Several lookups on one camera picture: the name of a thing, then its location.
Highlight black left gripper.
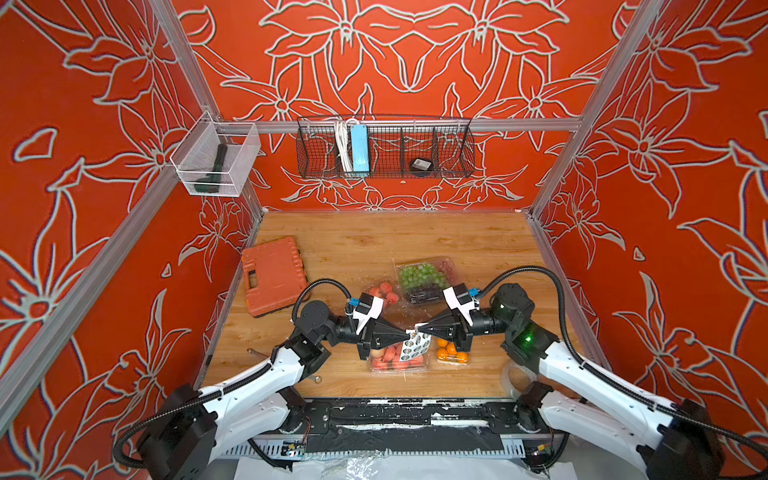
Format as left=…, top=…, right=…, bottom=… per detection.
left=318, top=319, right=408, bottom=365

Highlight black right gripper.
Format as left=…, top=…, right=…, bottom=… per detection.
left=424, top=300, right=519, bottom=354

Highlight fruit sticker sheet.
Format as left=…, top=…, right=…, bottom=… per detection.
left=400, top=330, right=432, bottom=362

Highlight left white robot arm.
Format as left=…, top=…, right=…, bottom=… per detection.
left=111, top=294, right=410, bottom=479

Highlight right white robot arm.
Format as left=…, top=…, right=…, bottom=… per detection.
left=417, top=284, right=767, bottom=479

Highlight clear box large peaches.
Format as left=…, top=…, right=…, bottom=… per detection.
left=368, top=344, right=429, bottom=373

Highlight clear box of oranges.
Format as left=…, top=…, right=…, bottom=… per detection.
left=433, top=337, right=470, bottom=369

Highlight clear box of grapes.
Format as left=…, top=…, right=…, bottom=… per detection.
left=395, top=257, right=462, bottom=306

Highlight orange plastic tool case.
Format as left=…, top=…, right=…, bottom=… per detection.
left=241, top=236, right=309, bottom=318

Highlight small black device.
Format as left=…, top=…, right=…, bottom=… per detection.
left=409, top=158, right=434, bottom=175

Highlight light blue box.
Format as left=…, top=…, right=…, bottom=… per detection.
left=350, top=123, right=370, bottom=176

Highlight black tool in bin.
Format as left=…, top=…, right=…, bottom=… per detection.
left=194, top=143, right=227, bottom=194

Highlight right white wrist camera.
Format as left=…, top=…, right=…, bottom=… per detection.
left=442, top=284, right=480, bottom=325

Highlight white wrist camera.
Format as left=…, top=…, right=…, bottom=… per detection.
left=352, top=293, right=384, bottom=335
left=442, top=284, right=480, bottom=325

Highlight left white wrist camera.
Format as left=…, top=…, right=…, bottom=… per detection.
left=352, top=293, right=384, bottom=335

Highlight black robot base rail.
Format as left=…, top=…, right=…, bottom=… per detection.
left=254, top=398, right=551, bottom=461

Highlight black wire wall basket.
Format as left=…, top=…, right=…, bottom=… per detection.
left=296, top=115, right=476, bottom=180

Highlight white cable bundle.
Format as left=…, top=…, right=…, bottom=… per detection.
left=333, top=119, right=353, bottom=175

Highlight clear acrylic wall bin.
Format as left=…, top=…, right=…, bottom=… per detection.
left=170, top=111, right=261, bottom=198

